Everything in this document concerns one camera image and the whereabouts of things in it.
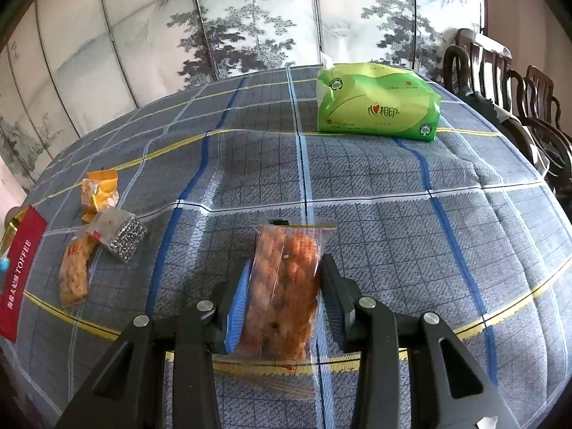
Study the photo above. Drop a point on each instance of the clear bag orange puffs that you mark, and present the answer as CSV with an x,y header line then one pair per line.
x,y
283,288

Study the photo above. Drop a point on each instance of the painted folding screen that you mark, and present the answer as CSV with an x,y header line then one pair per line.
x,y
68,67

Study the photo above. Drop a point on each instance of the dark wooden chair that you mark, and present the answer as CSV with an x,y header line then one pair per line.
x,y
479,71

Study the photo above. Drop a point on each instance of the orange snack bag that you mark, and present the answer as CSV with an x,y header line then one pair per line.
x,y
99,190

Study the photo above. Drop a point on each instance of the teal small snack wrapper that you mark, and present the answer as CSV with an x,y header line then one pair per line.
x,y
4,264

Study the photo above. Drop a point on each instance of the silver red foil snack pack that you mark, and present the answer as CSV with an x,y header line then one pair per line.
x,y
119,231

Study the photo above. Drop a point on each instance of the green tissue pack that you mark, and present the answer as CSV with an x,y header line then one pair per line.
x,y
375,99

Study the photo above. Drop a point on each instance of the round grey stone disc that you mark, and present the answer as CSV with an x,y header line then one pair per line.
x,y
11,214

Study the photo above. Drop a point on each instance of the clear bag fried dough twists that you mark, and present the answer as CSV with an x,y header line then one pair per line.
x,y
73,272

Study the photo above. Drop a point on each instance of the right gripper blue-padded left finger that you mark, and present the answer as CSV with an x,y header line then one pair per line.
x,y
230,299

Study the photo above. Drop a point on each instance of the red toffee tin gold interior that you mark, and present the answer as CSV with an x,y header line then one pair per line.
x,y
25,233

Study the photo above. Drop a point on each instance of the grey plaid tablecloth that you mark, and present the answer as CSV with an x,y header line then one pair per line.
x,y
462,226

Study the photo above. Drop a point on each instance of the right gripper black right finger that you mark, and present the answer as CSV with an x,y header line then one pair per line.
x,y
339,295

